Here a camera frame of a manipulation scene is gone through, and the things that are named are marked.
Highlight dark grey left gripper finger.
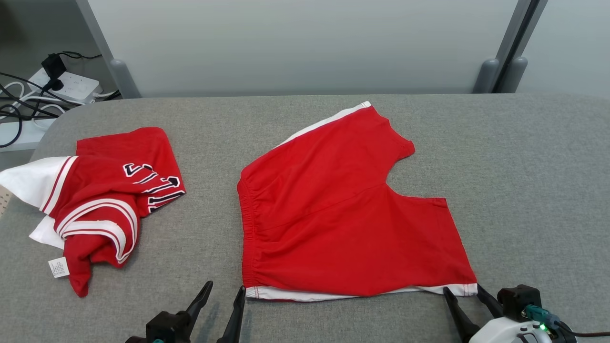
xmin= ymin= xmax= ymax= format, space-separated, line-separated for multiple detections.
xmin=183 ymin=281 xmax=214 ymax=329
xmin=217 ymin=286 xmax=247 ymax=343

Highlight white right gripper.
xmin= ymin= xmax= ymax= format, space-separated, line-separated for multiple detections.
xmin=443 ymin=284 xmax=577 ymax=343

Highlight red shorts with white stripe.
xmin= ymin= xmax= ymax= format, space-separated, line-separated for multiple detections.
xmin=237 ymin=101 xmax=478 ymax=303

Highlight red Bulls basketball jersey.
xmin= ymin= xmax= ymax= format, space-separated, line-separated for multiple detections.
xmin=0 ymin=126 xmax=186 ymax=298

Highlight white power strip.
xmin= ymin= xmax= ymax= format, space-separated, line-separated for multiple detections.
xmin=0 ymin=117 xmax=58 ymax=152
xmin=28 ymin=68 xmax=103 ymax=103

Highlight white partition panel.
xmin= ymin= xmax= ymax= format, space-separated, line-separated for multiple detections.
xmin=88 ymin=0 xmax=520 ymax=98
xmin=517 ymin=0 xmax=610 ymax=98

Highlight black plug adapter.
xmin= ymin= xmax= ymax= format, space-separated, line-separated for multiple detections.
xmin=41 ymin=53 xmax=67 ymax=79

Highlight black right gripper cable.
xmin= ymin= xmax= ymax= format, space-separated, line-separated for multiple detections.
xmin=555 ymin=326 xmax=610 ymax=337

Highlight grey partition post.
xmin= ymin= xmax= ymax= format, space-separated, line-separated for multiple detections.
xmin=493 ymin=0 xmax=549 ymax=93
xmin=473 ymin=0 xmax=534 ymax=93
xmin=76 ymin=0 xmax=141 ymax=99

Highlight white power cable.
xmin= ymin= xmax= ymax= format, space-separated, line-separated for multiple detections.
xmin=31 ymin=102 xmax=66 ymax=131
xmin=0 ymin=81 xmax=30 ymax=116

